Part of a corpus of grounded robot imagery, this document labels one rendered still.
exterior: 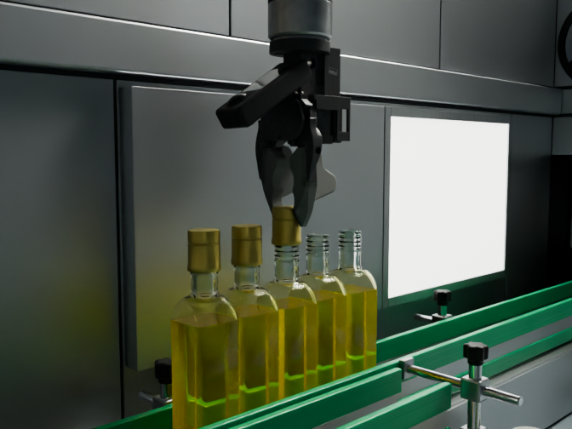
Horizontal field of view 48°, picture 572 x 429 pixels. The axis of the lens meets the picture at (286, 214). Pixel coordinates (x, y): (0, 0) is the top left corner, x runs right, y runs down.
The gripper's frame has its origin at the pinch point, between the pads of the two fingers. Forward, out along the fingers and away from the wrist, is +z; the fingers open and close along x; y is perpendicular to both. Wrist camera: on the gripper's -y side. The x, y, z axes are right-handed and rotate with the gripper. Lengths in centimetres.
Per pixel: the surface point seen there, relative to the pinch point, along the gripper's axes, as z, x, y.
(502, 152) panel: -7, 14, 73
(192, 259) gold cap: 3.8, -0.1, -13.3
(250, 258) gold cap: 4.4, -1.3, -6.4
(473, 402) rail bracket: 23.0, -14.9, 17.5
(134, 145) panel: -8.0, 12.1, -13.0
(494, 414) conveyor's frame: 34, -5, 40
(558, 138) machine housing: -11, 15, 102
